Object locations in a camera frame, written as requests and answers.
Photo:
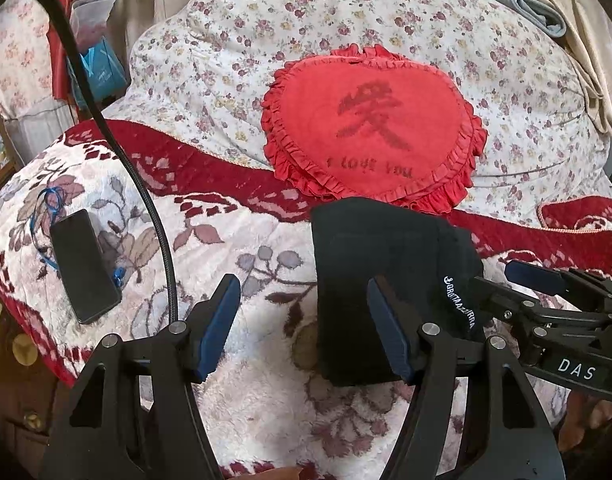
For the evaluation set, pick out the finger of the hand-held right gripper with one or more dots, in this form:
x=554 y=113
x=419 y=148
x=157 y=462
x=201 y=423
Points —
x=528 y=272
x=495 y=297

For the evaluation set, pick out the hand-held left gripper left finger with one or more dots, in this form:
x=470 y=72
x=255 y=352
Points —
x=218 y=325

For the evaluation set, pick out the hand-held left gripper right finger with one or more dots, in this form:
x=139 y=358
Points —
x=390 y=325

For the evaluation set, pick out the black pants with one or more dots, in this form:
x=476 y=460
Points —
x=375 y=240

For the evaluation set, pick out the person's right hand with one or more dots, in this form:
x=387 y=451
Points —
x=593 y=417

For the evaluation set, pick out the red and white plush blanket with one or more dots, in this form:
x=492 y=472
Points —
x=236 y=240

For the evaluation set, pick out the black smartphone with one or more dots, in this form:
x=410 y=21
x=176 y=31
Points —
x=83 y=265

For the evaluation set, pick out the red heart-shaped pillow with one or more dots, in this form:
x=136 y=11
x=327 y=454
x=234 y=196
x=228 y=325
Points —
x=366 y=135

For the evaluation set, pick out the brown wooden cabinet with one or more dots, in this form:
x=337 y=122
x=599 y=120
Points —
x=16 y=410

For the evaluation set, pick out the grey-blue cloth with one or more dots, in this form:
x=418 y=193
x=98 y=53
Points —
x=530 y=10

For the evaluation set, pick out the small-flowered white quilt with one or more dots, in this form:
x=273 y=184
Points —
x=236 y=60

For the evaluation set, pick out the blue bag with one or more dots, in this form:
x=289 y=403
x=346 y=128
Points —
x=103 y=75

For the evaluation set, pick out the floral white cushion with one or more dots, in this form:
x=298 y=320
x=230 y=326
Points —
x=21 y=60

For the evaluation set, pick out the clear plastic bag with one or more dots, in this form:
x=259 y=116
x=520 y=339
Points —
x=91 y=20

